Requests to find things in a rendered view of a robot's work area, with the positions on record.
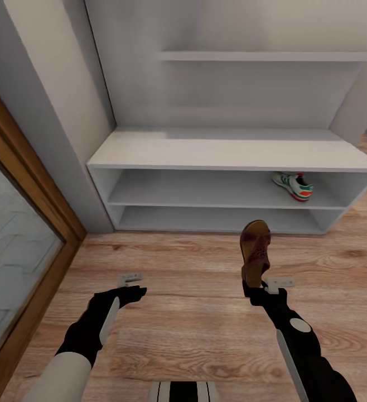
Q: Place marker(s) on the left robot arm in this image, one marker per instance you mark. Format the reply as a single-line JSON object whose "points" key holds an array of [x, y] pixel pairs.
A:
{"points": [[65, 377]]}

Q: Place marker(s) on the door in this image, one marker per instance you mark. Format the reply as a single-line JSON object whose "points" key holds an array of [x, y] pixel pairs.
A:
{"points": [[40, 236]]}

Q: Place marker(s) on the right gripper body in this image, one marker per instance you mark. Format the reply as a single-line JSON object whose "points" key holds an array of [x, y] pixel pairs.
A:
{"points": [[260, 297]]}

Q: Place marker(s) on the robot trunk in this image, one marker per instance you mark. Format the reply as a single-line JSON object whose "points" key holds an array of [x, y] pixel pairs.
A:
{"points": [[183, 391]]}

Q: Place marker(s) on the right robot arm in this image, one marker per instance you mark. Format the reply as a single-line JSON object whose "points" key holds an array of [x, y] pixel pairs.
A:
{"points": [[313, 377]]}

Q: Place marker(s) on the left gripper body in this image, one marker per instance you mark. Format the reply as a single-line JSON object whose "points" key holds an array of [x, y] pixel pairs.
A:
{"points": [[131, 294]]}

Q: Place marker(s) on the sandal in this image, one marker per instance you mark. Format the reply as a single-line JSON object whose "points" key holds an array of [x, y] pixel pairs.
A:
{"points": [[254, 242]]}

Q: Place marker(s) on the gym shoe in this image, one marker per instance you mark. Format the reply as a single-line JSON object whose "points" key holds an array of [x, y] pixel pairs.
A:
{"points": [[295, 184]]}

